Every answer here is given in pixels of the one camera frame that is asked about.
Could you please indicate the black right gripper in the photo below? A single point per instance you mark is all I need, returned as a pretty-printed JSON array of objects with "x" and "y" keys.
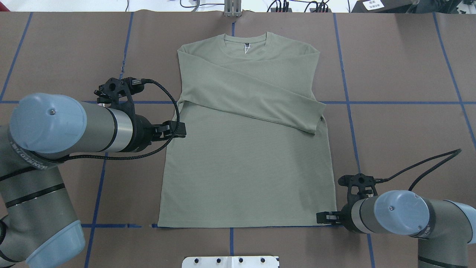
[{"x": 347, "y": 216}]

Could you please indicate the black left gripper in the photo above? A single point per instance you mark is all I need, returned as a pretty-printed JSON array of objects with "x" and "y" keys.
[{"x": 141, "y": 131}]

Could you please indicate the olive green long-sleeve shirt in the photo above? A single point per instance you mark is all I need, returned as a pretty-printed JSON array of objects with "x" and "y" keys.
[{"x": 256, "y": 152}]

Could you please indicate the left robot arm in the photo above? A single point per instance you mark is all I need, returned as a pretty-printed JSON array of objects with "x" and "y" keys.
[{"x": 41, "y": 227}]

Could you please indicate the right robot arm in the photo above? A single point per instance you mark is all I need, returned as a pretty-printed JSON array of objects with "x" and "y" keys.
[{"x": 444, "y": 228}]

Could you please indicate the blue tape grid lines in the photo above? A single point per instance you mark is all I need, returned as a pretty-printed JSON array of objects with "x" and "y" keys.
[{"x": 397, "y": 88}]

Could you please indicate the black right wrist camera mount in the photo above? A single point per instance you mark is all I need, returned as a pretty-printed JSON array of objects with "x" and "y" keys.
[{"x": 359, "y": 185}]

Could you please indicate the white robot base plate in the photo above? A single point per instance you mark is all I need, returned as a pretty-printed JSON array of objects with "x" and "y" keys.
[{"x": 231, "y": 262}]

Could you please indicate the grey metal camera bracket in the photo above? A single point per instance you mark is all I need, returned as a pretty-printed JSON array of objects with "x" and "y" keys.
[{"x": 233, "y": 8}]

